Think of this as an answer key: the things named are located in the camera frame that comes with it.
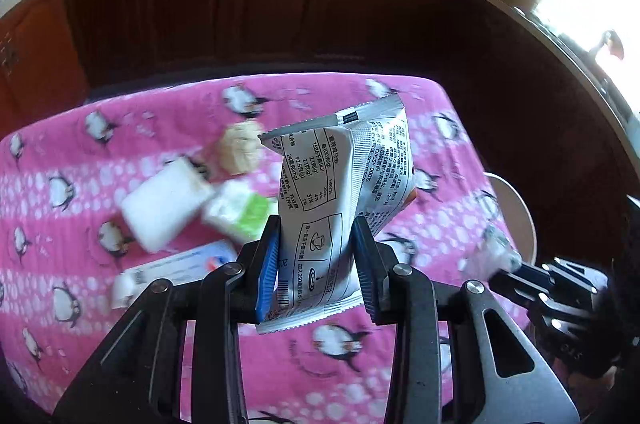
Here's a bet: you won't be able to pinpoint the white plastic wrapper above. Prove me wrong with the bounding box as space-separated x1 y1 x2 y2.
459 225 523 281

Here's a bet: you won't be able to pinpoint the blue white toothpaste box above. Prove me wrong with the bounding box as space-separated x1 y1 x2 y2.
111 240 236 309

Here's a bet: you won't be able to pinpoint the white foam block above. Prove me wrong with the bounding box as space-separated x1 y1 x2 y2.
120 157 214 254

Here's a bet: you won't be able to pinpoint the green white tissue pack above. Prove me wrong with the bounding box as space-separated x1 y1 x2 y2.
201 180 278 245

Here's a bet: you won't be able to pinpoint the white printed snack bag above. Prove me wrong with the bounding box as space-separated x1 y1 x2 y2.
257 93 414 334

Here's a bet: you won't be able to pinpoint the beige paper ball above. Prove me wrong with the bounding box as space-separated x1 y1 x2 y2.
217 121 264 176

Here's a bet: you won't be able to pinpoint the white round trash bin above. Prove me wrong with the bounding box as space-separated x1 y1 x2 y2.
485 173 537 266

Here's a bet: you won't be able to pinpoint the pink penguin table cloth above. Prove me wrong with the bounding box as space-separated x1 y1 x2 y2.
1 72 526 423

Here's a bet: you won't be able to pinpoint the lower wooden base cabinets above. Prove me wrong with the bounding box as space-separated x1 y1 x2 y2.
1 0 639 261

